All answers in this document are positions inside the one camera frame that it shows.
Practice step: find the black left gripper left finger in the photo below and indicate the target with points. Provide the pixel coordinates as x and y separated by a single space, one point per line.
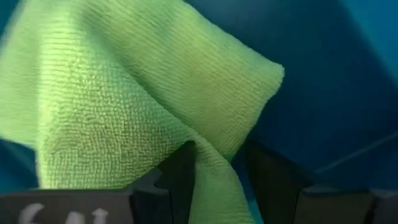
168 193

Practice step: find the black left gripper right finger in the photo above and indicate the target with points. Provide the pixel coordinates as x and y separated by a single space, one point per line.
273 186

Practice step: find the green microfiber towel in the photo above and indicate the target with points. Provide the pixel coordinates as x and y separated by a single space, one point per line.
109 93

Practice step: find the blue plastic bin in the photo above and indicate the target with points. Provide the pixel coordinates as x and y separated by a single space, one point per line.
326 93

